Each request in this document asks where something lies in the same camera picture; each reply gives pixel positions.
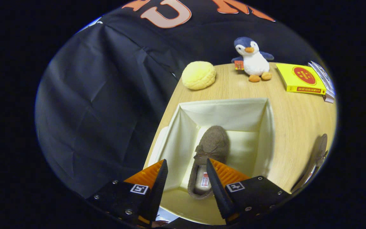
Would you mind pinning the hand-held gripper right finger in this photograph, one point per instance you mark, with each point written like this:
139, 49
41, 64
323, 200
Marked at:
218, 190

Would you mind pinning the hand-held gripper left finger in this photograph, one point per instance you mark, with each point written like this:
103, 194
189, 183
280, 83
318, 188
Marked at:
157, 190

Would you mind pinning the brown felt shoe with bow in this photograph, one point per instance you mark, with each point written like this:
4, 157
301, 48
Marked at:
319, 149
213, 140

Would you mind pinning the cream fabric storage box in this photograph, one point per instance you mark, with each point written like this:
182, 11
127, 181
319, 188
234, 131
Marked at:
227, 114

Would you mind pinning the yellow bun plush toy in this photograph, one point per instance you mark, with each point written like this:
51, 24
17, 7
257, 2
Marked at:
199, 75

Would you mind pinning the blue white penguin plush toy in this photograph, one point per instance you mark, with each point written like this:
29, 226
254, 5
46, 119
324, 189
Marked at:
254, 60

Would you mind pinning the yellow book with red circle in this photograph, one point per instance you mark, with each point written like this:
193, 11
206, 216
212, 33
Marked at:
300, 78

